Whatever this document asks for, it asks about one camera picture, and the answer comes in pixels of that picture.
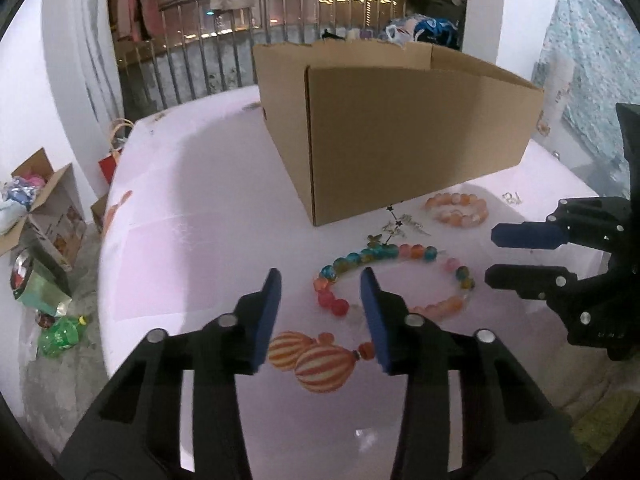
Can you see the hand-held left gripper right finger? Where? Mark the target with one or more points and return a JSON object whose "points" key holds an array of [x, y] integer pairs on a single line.
{"points": [[375, 320]]}

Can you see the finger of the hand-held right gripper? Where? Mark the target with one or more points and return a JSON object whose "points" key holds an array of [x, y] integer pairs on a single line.
{"points": [[520, 280], [525, 236]]}

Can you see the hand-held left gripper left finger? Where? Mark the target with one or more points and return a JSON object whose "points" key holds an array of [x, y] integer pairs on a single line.
{"points": [[267, 320]]}

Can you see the orange striped balloon ornament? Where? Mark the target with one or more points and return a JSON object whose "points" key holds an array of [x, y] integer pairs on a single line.
{"points": [[320, 367]]}

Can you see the brown cardboard box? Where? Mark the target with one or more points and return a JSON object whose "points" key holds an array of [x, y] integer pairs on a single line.
{"points": [[400, 140]]}

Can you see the gold butterfly charm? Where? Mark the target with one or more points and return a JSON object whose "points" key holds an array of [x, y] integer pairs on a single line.
{"points": [[375, 240]]}

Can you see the white printed sheet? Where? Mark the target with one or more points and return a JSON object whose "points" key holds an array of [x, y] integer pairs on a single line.
{"points": [[552, 95]]}

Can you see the green plastic bottle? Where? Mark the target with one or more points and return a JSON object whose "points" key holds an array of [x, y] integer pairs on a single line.
{"points": [[60, 337]]}

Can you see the red paper bag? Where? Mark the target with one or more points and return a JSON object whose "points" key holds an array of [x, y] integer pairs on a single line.
{"points": [[109, 167]]}

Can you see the blue plastic bag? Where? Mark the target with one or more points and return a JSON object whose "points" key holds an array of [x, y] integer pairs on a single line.
{"points": [[437, 32]]}

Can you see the green foil packet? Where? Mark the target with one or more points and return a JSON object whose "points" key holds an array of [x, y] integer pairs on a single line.
{"points": [[42, 292]]}

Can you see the white plastic bag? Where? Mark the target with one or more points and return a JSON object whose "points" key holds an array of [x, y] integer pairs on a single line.
{"points": [[400, 30]]}

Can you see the metal bowl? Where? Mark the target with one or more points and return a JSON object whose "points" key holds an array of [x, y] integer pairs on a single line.
{"points": [[20, 277]]}

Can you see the open cardboard box with clutter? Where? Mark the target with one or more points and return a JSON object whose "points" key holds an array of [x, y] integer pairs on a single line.
{"points": [[45, 195]]}

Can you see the metal balcony railing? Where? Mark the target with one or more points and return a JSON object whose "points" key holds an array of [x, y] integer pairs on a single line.
{"points": [[200, 60]]}

